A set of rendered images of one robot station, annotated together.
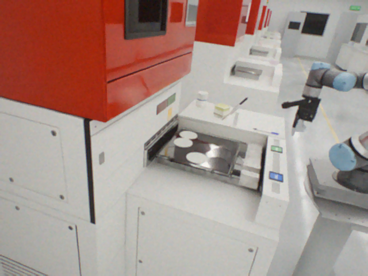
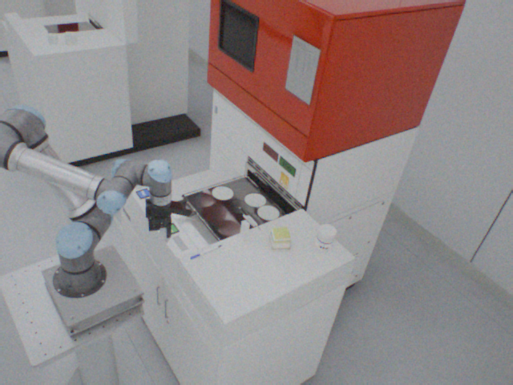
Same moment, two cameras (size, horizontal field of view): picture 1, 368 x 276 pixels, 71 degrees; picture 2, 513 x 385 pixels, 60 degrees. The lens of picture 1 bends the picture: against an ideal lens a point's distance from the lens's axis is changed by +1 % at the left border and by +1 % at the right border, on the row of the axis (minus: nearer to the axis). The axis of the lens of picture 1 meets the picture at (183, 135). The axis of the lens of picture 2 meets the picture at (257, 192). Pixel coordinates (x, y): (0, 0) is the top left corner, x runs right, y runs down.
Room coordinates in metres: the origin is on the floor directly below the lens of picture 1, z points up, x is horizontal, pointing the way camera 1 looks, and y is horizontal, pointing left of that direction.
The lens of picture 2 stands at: (2.16, -1.36, 2.24)
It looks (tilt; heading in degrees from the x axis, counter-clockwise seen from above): 38 degrees down; 124
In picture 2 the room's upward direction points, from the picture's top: 8 degrees clockwise
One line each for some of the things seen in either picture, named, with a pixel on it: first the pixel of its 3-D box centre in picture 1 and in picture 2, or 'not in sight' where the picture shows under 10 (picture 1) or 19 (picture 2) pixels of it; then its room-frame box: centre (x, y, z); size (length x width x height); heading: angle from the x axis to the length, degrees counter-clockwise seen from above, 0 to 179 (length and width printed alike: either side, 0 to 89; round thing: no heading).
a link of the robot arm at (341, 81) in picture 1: (340, 80); (128, 175); (1.15, -0.65, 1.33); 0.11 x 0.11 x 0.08; 29
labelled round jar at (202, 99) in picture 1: (202, 99); (325, 238); (1.65, -0.09, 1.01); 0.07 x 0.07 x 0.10
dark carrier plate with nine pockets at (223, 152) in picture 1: (201, 148); (236, 206); (1.19, -0.10, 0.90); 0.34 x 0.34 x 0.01; 74
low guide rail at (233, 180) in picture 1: (205, 172); not in sight; (1.05, -0.13, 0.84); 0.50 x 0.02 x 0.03; 74
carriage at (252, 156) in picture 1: (251, 164); (186, 233); (1.13, -0.36, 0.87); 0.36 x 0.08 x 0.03; 164
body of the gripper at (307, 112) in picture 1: (307, 108); (159, 212); (1.21, -0.58, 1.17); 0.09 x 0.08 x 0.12; 59
